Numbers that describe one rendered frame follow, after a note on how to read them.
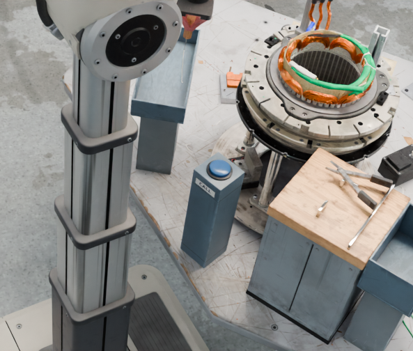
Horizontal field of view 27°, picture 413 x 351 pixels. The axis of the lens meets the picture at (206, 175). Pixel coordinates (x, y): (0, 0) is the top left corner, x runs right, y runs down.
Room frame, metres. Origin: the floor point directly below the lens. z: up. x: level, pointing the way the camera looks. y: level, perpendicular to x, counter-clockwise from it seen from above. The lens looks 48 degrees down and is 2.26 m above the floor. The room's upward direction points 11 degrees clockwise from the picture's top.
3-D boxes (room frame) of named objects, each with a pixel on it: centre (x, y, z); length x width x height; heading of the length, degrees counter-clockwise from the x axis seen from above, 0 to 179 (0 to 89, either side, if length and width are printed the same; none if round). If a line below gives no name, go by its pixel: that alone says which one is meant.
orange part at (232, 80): (1.63, -0.04, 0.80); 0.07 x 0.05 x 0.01; 100
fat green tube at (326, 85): (1.29, -0.19, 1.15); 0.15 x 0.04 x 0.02; 70
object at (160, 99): (1.35, 0.12, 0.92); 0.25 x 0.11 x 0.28; 1
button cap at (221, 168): (1.11, -0.02, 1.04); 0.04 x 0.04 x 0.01
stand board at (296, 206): (1.06, -0.25, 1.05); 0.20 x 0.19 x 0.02; 64
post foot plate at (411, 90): (1.74, -0.52, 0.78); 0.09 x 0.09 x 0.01; 50
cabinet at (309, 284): (1.06, -0.25, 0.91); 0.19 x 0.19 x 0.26; 64
